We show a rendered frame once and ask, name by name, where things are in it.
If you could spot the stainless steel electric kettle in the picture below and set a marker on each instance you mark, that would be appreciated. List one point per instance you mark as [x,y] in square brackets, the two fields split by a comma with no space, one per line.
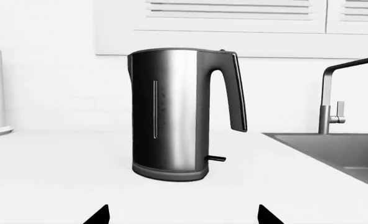
[171,112]

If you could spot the grey kitchen sink basin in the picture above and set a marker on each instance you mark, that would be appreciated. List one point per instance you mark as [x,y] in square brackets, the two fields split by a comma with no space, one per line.
[345,149]

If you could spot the black kettle power lever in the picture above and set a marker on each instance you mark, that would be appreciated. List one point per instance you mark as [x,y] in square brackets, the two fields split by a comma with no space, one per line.
[216,158]

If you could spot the white louvered window shutter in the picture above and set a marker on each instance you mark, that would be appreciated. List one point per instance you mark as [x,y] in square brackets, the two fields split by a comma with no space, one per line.
[215,14]
[356,15]

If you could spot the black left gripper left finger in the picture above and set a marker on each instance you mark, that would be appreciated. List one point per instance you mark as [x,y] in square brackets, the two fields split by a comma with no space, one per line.
[100,217]

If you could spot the grey metal sink faucet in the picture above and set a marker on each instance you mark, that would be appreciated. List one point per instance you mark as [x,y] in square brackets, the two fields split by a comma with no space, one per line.
[327,98]

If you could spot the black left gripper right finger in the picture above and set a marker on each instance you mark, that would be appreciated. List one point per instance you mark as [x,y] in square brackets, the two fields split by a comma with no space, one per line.
[267,217]

